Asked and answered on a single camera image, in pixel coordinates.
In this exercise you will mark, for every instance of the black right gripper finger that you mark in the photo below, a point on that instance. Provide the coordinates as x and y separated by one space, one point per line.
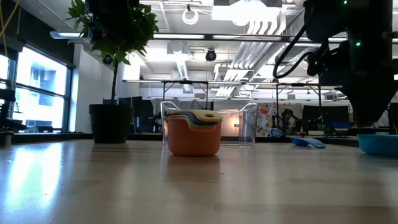
390 102
351 102

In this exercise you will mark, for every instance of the silver ventilation duct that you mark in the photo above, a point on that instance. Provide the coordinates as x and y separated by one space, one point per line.
297 21

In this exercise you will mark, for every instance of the long linear ceiling light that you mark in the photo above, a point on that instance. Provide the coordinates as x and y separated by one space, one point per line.
178 36

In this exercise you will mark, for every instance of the black-legged background table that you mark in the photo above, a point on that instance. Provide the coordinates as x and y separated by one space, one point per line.
286 84
186 82

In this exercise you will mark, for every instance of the orange measuring cup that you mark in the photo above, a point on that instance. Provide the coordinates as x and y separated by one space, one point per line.
192 140

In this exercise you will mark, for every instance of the black aluminium table frame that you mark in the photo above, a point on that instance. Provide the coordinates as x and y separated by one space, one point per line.
62 136

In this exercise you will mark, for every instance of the colourful poster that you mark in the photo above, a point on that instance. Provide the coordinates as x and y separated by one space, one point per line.
264 118

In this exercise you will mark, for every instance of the teal measuring cup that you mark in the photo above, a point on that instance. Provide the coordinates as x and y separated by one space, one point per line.
377 144

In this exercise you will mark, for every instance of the dark background monitors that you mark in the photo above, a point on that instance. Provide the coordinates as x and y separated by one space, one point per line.
143 112

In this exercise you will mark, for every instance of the clear plastic basket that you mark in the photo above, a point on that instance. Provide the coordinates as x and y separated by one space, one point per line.
248 124

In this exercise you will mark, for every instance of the small blue measuring cup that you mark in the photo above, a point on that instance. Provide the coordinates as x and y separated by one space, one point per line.
303 142

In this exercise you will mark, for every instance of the green plant in black pot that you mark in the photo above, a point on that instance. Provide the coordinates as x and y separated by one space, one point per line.
110 124

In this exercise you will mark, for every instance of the dark computer monitor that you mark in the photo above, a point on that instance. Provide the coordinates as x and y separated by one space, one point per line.
335 115

